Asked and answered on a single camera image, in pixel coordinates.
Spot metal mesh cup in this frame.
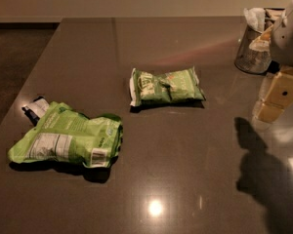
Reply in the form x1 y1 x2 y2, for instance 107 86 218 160
234 8 283 75

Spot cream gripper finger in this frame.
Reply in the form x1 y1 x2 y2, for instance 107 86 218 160
255 101 284 123

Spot light green snack bag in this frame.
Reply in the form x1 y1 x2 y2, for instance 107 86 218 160
8 102 123 169

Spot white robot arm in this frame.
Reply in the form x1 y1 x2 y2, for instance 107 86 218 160
253 0 293 123

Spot green jalapeno chip bag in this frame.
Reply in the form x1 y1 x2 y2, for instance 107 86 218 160
129 67 206 107

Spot white napkins in cup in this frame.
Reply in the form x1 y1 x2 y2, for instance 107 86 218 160
243 8 266 32

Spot black and white packet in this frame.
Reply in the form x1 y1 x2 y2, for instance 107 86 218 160
21 97 49 126

